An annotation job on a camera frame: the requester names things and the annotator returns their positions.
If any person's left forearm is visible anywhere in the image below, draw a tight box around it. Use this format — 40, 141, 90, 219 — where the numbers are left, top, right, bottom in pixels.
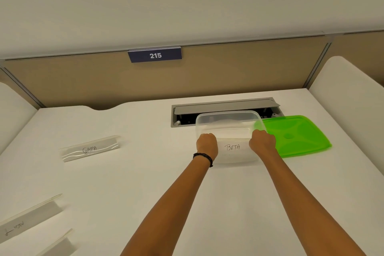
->
120, 154, 212, 256

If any dark blue number sign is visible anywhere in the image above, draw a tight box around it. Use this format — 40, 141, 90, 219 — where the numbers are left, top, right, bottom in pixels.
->
128, 48, 182, 63

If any green plastic lid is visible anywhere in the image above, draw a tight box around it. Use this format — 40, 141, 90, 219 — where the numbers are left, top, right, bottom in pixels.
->
262, 115, 332, 158

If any grey desk cable hatch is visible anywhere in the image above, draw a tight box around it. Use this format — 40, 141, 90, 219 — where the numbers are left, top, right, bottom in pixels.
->
171, 97, 281, 128

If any clear plastic container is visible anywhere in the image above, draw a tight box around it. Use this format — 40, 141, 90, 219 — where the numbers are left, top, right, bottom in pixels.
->
196, 111, 268, 165

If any black braided wristband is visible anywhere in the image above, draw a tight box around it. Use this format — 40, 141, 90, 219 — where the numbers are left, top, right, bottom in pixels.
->
193, 153, 214, 168

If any beige desk partition panel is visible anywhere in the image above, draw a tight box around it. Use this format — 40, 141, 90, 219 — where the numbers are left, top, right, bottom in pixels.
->
0, 29, 384, 111

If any white side divider panel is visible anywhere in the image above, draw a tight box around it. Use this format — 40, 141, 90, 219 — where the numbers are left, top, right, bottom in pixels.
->
308, 56, 384, 172
0, 82, 38, 155

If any person's right forearm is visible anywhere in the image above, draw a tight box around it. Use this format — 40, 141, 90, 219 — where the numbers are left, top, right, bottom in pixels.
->
259, 148, 367, 256

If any clear handwritten label holder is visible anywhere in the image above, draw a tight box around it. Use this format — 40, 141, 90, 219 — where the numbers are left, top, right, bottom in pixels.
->
59, 135, 121, 163
0, 194, 63, 244

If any person's right hand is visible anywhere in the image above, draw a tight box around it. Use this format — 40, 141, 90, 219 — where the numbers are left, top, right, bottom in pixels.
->
249, 129, 277, 155

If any person's left hand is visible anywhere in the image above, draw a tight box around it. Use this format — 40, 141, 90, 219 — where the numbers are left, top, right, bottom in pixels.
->
196, 133, 219, 161

